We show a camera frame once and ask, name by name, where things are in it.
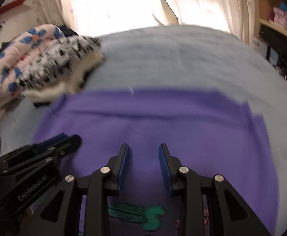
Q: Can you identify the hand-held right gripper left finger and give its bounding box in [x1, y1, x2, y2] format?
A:
[24, 143, 129, 236]

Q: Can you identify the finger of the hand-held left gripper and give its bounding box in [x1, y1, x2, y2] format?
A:
[0, 133, 69, 166]
[1, 134, 82, 177]

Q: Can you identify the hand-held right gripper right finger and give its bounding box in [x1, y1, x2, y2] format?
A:
[159, 143, 273, 236]

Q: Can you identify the purple hoodie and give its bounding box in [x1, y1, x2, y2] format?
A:
[32, 88, 280, 236]

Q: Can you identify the cream cloth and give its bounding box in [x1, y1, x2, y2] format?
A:
[23, 53, 107, 104]

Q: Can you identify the pink quilt with blue flowers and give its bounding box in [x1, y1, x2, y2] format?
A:
[0, 24, 68, 109]

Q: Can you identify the light blue fleece blanket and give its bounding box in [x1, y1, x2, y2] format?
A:
[0, 26, 287, 236]

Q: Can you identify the cream curtain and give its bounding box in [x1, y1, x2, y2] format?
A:
[156, 0, 259, 47]
[33, 0, 79, 33]

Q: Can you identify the white paper sheet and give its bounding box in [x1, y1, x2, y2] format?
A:
[251, 37, 269, 57]

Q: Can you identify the long black case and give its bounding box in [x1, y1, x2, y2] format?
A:
[259, 26, 287, 79]

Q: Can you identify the stack of pink boxes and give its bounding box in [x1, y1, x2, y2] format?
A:
[268, 7, 287, 33]

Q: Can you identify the red wall sticker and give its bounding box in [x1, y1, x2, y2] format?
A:
[0, 0, 29, 20]

